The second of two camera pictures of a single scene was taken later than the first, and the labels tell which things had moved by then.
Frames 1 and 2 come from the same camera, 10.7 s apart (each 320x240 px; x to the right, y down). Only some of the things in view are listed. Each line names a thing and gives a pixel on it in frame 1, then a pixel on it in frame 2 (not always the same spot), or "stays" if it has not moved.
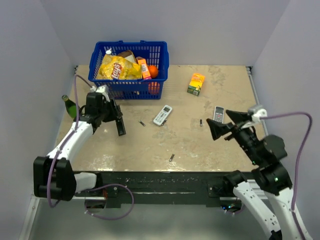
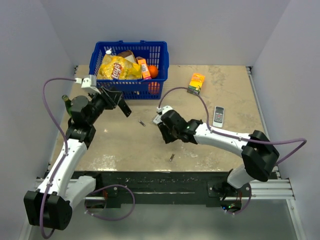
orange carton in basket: [142, 61] stays
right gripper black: [217, 128] to [163, 129]
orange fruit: [153, 71] stays
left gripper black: [115, 113] to [110, 98]
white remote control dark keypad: [218, 114] stays
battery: [142, 123] stays
